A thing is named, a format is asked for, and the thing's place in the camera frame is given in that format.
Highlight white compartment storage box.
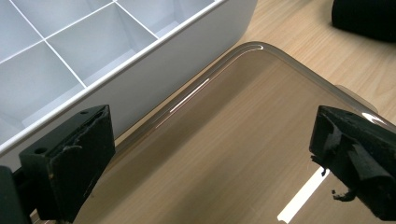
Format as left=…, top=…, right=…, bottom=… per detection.
left=0, top=0, right=259, bottom=172

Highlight black sock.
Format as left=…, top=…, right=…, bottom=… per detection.
left=331, top=0, right=396, bottom=43

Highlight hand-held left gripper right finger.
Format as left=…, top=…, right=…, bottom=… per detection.
left=308, top=105, right=396, bottom=222

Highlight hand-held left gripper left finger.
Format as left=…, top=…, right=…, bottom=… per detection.
left=18, top=104, right=116, bottom=224

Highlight clear plastic box lid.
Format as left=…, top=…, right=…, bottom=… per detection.
left=74, top=41, right=396, bottom=224

